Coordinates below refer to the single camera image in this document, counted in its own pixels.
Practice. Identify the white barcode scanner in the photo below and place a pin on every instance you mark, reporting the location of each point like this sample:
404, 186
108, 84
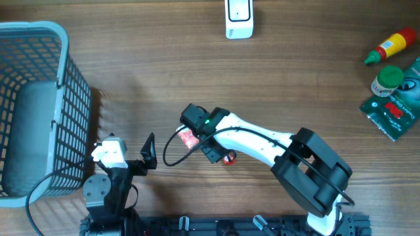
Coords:
239, 19

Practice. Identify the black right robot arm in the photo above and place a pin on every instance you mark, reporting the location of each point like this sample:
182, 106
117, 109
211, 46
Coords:
312, 173

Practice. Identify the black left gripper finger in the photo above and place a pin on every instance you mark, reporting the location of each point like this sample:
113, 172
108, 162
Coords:
99, 143
148, 150

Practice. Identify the red white small box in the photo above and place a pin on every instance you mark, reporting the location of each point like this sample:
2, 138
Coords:
187, 137

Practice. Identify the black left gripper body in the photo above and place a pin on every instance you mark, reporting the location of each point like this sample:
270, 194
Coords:
138, 167

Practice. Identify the red sauce bottle green cap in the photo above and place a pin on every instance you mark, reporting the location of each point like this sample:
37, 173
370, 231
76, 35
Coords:
395, 43

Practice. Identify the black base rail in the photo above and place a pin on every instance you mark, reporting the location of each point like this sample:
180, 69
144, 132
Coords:
283, 226

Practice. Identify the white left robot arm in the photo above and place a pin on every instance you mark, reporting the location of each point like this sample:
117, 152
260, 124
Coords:
106, 194

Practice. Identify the green lid jar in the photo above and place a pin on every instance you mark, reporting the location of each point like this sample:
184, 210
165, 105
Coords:
387, 81

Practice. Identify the grey plastic basket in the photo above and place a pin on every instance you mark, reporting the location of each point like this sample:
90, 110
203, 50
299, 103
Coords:
45, 114

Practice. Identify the red coffee stick sachet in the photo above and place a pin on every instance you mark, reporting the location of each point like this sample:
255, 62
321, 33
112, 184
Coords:
229, 159

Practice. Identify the green glove package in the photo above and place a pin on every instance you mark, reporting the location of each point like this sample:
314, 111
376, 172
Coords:
395, 114

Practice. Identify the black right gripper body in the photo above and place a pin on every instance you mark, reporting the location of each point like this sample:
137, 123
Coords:
214, 154

